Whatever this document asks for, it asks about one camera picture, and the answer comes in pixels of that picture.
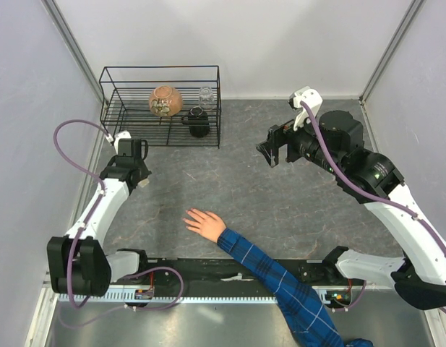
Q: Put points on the grey cable duct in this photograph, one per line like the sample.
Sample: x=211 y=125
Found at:
x=133 y=296

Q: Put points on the brown ceramic bowl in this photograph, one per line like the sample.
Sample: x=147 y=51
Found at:
x=165 y=101

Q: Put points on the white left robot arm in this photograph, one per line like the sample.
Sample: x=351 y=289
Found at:
x=77 y=262

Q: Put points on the black mug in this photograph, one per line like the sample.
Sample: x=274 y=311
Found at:
x=197 y=121

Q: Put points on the clear drinking glass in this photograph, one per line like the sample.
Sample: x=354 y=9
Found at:
x=206 y=98

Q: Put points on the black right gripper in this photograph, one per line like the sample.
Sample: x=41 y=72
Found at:
x=281 y=135

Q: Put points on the blue plaid sleeve forearm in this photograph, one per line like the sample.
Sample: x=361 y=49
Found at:
x=301 y=306

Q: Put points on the clear nail polish bottle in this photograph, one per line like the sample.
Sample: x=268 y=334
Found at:
x=145 y=183

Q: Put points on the black wire rack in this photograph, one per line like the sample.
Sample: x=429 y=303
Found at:
x=126 y=90

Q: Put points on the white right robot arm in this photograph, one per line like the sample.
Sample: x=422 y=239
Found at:
x=419 y=276

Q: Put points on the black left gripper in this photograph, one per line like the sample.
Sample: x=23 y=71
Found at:
x=144 y=172

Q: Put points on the person's hand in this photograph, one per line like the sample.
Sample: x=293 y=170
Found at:
x=206 y=224

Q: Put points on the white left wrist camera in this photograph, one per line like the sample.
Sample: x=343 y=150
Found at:
x=114 y=140

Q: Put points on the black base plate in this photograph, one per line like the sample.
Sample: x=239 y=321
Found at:
x=227 y=278

